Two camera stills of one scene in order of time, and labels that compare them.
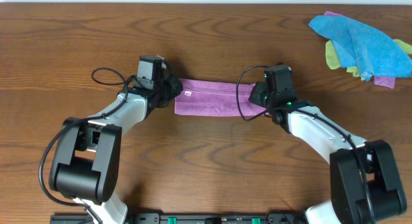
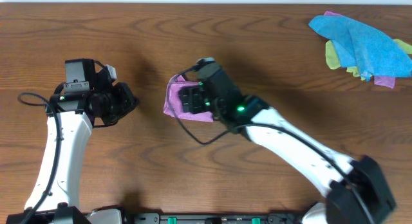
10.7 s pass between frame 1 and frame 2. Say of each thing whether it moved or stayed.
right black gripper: moved
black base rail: stayed
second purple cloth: stayed
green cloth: stayed
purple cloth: moved
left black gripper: moved
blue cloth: stayed
